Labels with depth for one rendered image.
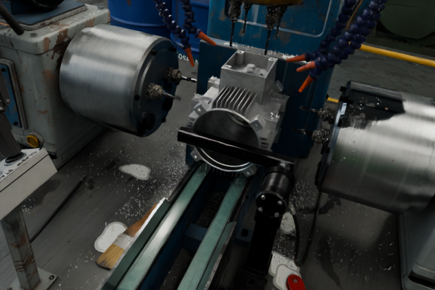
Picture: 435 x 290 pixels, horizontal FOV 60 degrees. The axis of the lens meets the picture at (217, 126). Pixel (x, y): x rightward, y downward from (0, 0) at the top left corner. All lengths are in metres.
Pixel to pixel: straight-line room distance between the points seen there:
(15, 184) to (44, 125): 0.38
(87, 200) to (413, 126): 0.73
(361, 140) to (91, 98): 0.57
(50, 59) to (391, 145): 0.74
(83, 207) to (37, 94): 0.29
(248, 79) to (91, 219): 0.48
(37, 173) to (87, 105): 0.27
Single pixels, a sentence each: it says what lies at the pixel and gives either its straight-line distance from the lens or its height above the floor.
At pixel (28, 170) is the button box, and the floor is 1.07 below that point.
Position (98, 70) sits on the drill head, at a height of 1.11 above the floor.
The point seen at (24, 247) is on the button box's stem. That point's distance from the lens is 0.77.
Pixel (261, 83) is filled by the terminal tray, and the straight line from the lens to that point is 0.81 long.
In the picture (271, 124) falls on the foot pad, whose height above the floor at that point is 1.07.
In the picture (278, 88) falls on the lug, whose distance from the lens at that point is 0.92.
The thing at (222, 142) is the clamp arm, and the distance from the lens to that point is 0.79.
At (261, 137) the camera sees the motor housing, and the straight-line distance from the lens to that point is 0.78.
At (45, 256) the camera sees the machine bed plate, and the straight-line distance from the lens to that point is 0.90.
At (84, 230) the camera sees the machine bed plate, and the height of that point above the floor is 0.80.
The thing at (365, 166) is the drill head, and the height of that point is 1.07.
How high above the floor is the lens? 1.48
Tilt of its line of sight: 33 degrees down
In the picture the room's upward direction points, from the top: 6 degrees clockwise
